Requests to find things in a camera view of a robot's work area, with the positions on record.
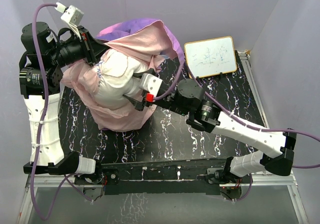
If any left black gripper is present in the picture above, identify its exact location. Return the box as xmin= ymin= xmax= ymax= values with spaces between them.
xmin=47 ymin=25 xmax=115 ymax=68

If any white pillow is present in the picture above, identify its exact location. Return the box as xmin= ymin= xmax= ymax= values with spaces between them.
xmin=94 ymin=49 xmax=149 ymax=110

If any purple Elsa print pillowcase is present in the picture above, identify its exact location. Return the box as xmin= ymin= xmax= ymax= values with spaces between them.
xmin=61 ymin=18 xmax=185 ymax=132

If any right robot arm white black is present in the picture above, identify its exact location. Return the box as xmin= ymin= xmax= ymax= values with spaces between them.
xmin=125 ymin=69 xmax=297 ymax=184

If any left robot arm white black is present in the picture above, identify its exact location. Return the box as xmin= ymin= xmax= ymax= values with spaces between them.
xmin=19 ymin=21 xmax=109 ymax=184

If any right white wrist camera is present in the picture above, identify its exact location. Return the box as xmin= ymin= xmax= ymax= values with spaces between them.
xmin=139 ymin=75 xmax=163 ymax=102

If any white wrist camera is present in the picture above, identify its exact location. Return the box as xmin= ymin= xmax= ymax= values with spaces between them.
xmin=55 ymin=2 xmax=84 ymax=27
xmin=139 ymin=75 xmax=163 ymax=102

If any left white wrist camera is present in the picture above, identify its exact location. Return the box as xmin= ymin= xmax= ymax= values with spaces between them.
xmin=55 ymin=2 xmax=84 ymax=27

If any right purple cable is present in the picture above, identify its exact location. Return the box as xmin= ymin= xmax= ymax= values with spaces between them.
xmin=153 ymin=56 xmax=320 ymax=202

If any purple cable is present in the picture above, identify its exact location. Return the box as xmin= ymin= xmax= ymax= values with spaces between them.
xmin=153 ymin=56 xmax=320 ymax=202
xmin=29 ymin=3 xmax=93 ymax=221

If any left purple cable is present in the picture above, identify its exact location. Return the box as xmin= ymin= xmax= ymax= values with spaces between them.
xmin=29 ymin=3 xmax=93 ymax=221

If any small whiteboard with orange frame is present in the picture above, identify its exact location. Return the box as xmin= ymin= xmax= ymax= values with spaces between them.
xmin=184 ymin=36 xmax=238 ymax=78

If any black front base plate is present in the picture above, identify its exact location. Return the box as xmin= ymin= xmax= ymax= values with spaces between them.
xmin=101 ymin=158 xmax=225 ymax=195

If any aluminium table frame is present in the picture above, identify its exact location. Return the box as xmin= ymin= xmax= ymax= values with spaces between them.
xmin=17 ymin=50 xmax=310 ymax=224

